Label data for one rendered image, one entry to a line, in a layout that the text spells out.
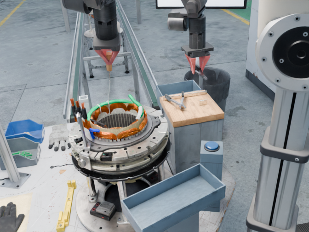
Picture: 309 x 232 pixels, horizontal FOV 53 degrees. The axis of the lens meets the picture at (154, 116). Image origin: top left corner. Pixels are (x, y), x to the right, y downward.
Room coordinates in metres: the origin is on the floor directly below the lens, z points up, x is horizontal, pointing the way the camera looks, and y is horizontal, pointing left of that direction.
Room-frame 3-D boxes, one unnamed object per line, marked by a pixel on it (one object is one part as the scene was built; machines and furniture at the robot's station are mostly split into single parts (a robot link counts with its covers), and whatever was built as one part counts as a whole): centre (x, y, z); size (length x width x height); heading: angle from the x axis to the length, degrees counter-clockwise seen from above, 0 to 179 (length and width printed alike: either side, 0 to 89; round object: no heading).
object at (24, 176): (1.00, 0.59, 0.78); 0.09 x 0.09 x 0.01; 73
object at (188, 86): (1.18, -0.11, 0.92); 0.17 x 0.11 x 0.28; 101
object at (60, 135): (1.30, 0.47, 0.79); 0.24 x 0.12 x 0.02; 8
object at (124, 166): (0.72, 0.07, 1.06); 0.09 x 0.04 x 0.01; 98
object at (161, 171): (0.86, -0.01, 0.91); 0.02 x 0.02 x 0.21
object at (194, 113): (1.03, -0.14, 1.05); 0.20 x 0.19 x 0.02; 11
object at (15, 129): (1.31, 0.64, 0.82); 0.16 x 0.14 x 0.07; 100
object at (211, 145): (0.80, -0.17, 1.04); 0.04 x 0.04 x 0.01
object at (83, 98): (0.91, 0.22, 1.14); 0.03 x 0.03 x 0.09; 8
